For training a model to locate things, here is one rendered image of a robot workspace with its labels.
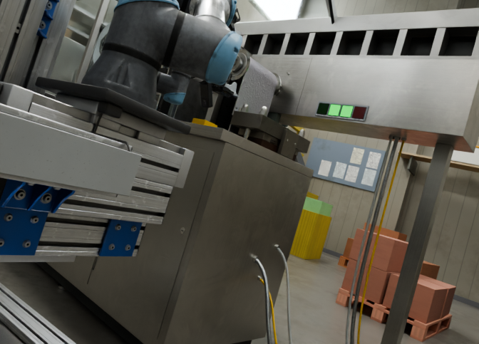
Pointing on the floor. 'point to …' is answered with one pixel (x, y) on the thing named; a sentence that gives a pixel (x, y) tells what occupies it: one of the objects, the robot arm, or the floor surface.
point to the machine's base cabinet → (199, 253)
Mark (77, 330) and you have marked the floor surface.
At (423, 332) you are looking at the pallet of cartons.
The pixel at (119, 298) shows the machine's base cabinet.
